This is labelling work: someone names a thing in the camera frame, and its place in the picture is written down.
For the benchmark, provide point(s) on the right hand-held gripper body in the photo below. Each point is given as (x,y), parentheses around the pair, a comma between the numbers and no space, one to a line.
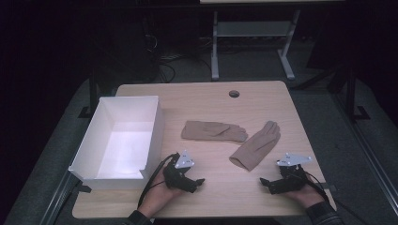
(291,181)

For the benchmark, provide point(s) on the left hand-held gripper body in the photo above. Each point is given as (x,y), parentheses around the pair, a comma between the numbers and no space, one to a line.
(175,176)

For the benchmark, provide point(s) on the beige glove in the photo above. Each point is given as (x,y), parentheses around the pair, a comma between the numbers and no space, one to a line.
(209,131)
(255,148)

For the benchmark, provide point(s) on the white box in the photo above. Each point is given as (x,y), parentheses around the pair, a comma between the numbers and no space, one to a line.
(125,150)

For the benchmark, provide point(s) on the person's right hand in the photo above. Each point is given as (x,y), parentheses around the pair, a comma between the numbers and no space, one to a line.
(306,195)

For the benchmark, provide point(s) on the person's left hand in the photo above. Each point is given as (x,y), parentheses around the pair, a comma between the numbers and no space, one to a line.
(156,197)

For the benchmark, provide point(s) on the black metal stand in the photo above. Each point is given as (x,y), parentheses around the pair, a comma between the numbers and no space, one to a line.
(93,93)
(350,93)

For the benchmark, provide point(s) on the grey table bracket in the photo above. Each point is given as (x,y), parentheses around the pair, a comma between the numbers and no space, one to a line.
(328,187)

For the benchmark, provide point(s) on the aluminium rail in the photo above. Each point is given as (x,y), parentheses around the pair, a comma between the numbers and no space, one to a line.
(369,156)
(54,203)

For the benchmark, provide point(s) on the black table bracket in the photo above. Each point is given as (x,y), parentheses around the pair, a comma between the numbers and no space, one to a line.
(84,188)

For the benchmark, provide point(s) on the grey metal table frame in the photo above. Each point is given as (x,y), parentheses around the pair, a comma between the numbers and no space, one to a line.
(250,29)

